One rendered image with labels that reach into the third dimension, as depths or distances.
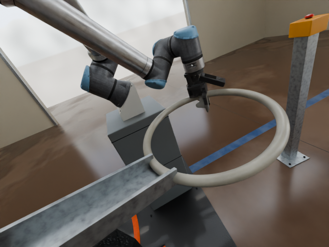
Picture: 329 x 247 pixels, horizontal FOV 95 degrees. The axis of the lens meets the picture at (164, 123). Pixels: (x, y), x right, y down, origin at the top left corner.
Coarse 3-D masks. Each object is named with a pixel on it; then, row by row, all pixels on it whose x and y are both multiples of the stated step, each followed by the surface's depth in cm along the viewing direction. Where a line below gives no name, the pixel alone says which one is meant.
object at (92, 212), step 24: (144, 168) 48; (96, 192) 39; (120, 192) 41; (144, 192) 35; (48, 216) 33; (72, 216) 35; (96, 216) 34; (120, 216) 32; (0, 240) 28; (24, 240) 31; (48, 240) 30; (72, 240) 26; (96, 240) 29
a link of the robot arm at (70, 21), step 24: (0, 0) 39; (24, 0) 40; (48, 0) 42; (48, 24) 46; (72, 24) 45; (96, 24) 49; (96, 48) 52; (120, 48) 53; (144, 72) 61; (168, 72) 67
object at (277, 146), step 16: (208, 96) 72; (240, 96) 63; (256, 96) 56; (272, 112) 48; (288, 128) 40; (144, 144) 57; (272, 144) 38; (256, 160) 36; (272, 160) 35; (176, 176) 40; (192, 176) 39; (208, 176) 37; (224, 176) 36; (240, 176) 35
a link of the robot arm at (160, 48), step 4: (160, 40) 67; (164, 40) 65; (168, 40) 63; (156, 44) 68; (160, 44) 66; (164, 44) 64; (168, 44) 63; (152, 48) 70; (156, 48) 68; (160, 48) 65; (164, 48) 65; (168, 48) 63; (152, 52) 70; (156, 52) 66; (160, 52) 65; (164, 52) 64; (168, 52) 65; (172, 52) 64; (164, 56) 64; (168, 56) 65; (172, 56) 66; (176, 56) 65; (172, 60) 68
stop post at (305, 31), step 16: (320, 16) 80; (304, 32) 84; (304, 48) 89; (304, 64) 92; (304, 80) 98; (288, 96) 110; (304, 96) 104; (288, 112) 115; (304, 112) 111; (288, 144) 127; (288, 160) 133; (304, 160) 129
